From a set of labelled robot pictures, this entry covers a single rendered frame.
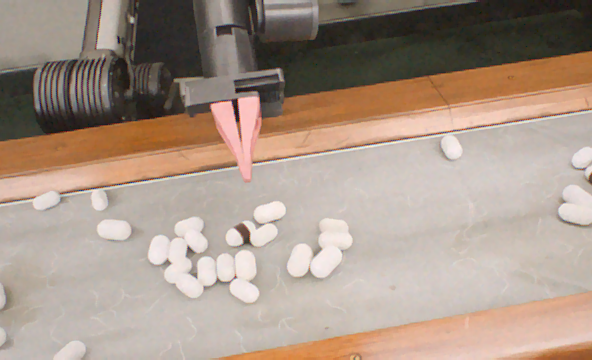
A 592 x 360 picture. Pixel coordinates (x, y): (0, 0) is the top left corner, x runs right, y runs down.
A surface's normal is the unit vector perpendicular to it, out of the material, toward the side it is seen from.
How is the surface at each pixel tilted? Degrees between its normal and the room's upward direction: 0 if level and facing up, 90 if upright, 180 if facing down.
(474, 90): 0
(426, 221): 0
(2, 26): 90
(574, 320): 0
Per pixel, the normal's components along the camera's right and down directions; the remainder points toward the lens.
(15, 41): 0.15, 0.58
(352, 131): 0.04, -0.13
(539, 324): -0.09, -0.78
